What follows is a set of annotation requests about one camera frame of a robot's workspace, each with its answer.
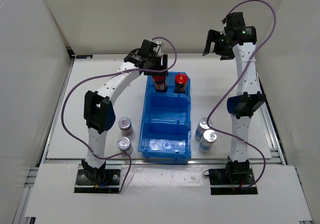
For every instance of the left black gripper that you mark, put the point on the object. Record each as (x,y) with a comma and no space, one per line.
(164,66)

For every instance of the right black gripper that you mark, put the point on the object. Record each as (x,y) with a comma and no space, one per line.
(213,36)

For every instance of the red-lid sauce jar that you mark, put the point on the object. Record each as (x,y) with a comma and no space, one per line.
(180,83)
(160,83)

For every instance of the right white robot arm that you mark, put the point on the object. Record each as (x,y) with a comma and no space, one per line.
(239,44)

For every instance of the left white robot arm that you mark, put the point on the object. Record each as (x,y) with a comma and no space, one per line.
(99,111)

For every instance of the far blue storage bin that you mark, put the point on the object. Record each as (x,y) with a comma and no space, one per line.
(170,81)

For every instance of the blue storage bin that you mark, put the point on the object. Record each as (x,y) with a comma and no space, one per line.
(170,81)
(165,140)
(167,108)

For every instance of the middle blue storage bin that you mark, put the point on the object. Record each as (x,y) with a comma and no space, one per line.
(167,108)

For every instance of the right far silver-lid bottle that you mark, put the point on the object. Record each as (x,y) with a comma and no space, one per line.
(201,128)

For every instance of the silver-lid bottle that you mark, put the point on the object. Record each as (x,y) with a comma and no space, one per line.
(201,128)
(207,140)

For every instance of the left far silver-lid jar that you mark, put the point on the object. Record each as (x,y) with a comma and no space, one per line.
(125,126)

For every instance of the silver-lid jar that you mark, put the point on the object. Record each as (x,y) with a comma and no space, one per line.
(125,126)
(125,145)

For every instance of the near blue storage bin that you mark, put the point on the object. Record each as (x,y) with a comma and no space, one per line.
(165,140)

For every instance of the left blue corner label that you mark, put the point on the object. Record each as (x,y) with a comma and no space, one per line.
(84,56)

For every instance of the right near silver-lid bottle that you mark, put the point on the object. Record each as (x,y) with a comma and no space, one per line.
(207,140)

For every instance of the left near silver-lid jar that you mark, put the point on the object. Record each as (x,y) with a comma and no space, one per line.
(125,145)

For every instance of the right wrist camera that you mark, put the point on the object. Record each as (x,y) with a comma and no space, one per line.
(234,20)

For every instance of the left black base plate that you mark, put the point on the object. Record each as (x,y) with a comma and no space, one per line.
(109,183)

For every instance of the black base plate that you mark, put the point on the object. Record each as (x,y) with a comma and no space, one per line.
(109,183)
(220,184)

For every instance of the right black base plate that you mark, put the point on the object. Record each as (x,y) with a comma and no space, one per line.
(220,184)

